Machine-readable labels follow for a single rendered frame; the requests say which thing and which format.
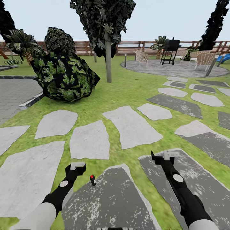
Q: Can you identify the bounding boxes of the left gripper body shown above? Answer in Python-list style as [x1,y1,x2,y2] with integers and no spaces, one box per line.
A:
[65,166,83,178]

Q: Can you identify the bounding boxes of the pesticide atomizer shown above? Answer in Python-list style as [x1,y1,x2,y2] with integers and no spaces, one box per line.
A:
[90,175,96,186]

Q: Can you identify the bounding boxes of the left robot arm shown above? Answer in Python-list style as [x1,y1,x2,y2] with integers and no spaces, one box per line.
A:
[9,162,86,230]

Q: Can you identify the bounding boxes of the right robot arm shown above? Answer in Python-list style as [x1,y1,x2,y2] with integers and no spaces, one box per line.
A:
[151,151,219,230]

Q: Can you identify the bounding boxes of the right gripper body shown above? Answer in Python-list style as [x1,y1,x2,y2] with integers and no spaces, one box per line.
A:
[155,156,174,169]

